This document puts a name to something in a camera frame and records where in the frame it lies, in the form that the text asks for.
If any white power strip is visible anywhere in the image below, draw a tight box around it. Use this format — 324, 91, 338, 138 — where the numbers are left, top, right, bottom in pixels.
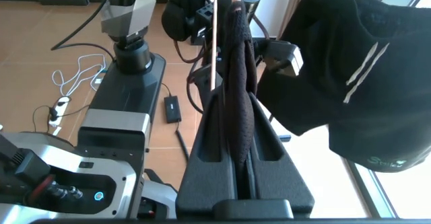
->
48, 96, 71, 128

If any black power adapter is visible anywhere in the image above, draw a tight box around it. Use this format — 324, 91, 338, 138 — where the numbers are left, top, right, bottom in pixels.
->
163, 95, 183, 124

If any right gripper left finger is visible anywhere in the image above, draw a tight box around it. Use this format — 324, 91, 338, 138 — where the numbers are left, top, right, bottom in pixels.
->
174, 92, 236, 218

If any pink clothes hanger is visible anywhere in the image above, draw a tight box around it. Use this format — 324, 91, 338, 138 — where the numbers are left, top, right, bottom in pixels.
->
209, 0, 242, 92

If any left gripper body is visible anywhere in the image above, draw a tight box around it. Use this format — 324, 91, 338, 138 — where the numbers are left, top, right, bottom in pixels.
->
193, 44, 270, 100

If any brown curtain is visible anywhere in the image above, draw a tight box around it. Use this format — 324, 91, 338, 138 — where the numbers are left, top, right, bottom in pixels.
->
276, 0, 308, 38

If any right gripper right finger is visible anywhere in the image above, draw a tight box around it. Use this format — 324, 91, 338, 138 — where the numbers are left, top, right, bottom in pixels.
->
246, 91, 316, 218

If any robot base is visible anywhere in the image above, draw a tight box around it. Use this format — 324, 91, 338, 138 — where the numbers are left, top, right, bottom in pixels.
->
0, 131, 178, 220

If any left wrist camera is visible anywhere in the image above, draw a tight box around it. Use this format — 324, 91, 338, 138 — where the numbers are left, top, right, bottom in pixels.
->
263, 40, 304, 79

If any black garment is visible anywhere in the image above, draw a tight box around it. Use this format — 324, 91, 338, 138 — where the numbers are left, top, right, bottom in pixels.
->
220, 0, 259, 198
256, 0, 431, 174

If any white cable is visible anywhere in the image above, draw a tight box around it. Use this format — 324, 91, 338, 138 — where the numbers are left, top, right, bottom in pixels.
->
51, 53, 108, 98

